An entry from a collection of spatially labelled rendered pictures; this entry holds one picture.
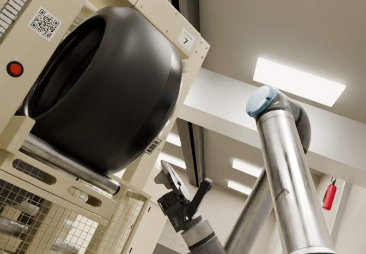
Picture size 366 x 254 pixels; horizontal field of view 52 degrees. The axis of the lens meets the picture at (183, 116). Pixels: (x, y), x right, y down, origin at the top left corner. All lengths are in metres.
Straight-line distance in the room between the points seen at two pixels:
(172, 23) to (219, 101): 3.09
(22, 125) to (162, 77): 0.41
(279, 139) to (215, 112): 3.69
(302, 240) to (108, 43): 0.71
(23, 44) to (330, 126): 4.17
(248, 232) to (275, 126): 0.37
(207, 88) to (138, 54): 3.81
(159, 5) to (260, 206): 0.99
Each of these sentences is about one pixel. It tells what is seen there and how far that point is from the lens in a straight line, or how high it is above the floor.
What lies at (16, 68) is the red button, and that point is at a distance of 1.13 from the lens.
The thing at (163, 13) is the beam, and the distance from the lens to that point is 1.76.
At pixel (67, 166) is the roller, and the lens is 1.11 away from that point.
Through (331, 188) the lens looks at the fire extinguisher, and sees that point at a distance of 6.46.
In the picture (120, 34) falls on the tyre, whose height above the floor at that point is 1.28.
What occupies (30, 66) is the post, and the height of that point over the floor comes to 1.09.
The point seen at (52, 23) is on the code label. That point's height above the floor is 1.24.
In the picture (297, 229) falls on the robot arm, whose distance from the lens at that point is 0.90.
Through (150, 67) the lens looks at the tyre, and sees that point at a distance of 1.10.
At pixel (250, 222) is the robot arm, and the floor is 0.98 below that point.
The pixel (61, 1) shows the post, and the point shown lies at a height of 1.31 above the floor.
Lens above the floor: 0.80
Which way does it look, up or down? 19 degrees up
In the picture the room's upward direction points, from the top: 25 degrees clockwise
